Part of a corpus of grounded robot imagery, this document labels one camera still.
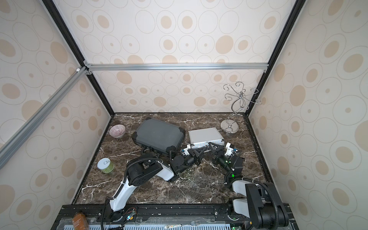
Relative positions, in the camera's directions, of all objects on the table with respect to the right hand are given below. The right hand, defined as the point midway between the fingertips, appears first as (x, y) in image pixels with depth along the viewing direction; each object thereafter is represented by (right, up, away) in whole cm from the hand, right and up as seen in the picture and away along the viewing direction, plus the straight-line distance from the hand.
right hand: (213, 147), depth 81 cm
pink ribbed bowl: (-67, +9, +25) cm, 72 cm away
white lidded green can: (-64, -11, +4) cm, 65 cm away
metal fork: (-12, -36, -11) cm, 40 cm away
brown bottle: (-66, -34, -13) cm, 76 cm away
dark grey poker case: (-34, +6, +13) cm, 37 cm away
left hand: (-2, -1, -3) cm, 4 cm away
